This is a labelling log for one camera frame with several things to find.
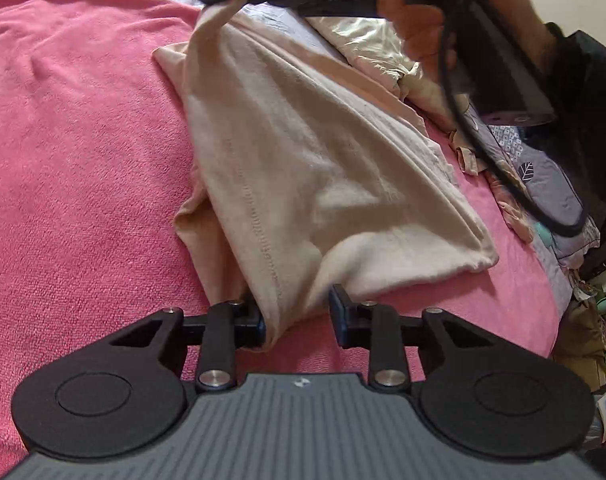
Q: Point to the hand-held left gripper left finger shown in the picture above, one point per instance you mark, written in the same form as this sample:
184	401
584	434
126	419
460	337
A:
255	332

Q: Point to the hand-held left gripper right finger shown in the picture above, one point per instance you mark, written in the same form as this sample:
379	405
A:
339	320

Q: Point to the beige t-shirt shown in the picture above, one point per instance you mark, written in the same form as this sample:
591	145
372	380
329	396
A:
308	160

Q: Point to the person's right hand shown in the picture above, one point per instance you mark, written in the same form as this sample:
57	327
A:
418	25

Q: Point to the beige crumpled cloth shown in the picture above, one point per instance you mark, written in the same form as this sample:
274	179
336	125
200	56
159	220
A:
467	157

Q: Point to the grey leaf print quilt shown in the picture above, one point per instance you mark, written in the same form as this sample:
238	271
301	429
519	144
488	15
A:
548	180

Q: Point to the cream quilt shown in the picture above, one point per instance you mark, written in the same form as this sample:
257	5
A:
363	35

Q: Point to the pink blanket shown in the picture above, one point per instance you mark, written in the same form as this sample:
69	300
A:
83	160

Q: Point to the tan bag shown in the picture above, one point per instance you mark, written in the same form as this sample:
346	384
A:
583	335

